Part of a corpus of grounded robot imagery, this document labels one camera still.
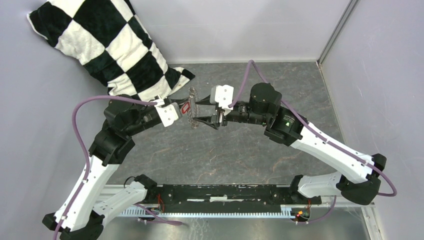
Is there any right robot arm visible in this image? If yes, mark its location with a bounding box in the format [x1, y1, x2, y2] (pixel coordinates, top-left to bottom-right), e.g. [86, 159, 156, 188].
[195, 82, 387, 206]

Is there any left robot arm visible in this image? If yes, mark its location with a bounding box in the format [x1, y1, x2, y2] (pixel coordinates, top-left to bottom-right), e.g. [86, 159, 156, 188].
[42, 95, 188, 240]

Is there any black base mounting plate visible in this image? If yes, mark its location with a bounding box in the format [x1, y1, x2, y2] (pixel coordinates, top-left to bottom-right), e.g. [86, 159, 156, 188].
[140, 184, 322, 214]

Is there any black white checkered pillow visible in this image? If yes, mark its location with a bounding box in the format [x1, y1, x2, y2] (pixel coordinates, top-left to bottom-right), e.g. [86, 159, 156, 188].
[27, 0, 195, 102]

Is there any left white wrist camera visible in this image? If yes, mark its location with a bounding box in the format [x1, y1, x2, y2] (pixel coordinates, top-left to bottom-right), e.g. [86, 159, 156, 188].
[155, 102, 182, 128]

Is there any aluminium frame rail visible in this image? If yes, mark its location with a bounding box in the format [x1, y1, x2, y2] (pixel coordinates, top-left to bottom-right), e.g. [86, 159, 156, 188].
[64, 184, 385, 240]

